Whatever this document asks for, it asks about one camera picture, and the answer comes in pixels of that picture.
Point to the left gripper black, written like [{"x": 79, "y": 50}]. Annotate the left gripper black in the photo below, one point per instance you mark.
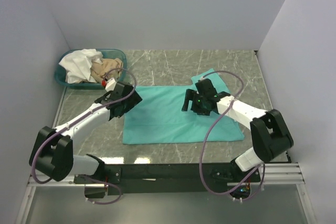
[{"x": 134, "y": 99}]

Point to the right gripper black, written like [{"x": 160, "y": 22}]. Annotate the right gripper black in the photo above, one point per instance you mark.
[{"x": 190, "y": 95}]

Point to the teal t shirt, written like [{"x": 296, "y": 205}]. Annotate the teal t shirt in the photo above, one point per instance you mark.
[{"x": 159, "y": 119}]

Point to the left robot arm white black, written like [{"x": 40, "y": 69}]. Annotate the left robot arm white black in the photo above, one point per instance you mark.
[{"x": 52, "y": 153}]

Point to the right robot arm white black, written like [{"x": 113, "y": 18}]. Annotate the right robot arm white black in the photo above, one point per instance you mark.
[{"x": 269, "y": 133}]

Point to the beige t shirt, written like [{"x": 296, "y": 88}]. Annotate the beige t shirt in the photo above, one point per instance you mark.
[{"x": 107, "y": 69}]

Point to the white t shirt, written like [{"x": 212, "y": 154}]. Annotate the white t shirt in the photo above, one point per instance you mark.
[{"x": 78, "y": 63}]

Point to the teal plastic basket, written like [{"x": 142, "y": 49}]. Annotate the teal plastic basket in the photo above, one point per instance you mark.
[{"x": 60, "y": 72}]

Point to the aluminium frame rail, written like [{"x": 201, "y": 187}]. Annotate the aluminium frame rail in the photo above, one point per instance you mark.
[{"x": 275, "y": 174}]

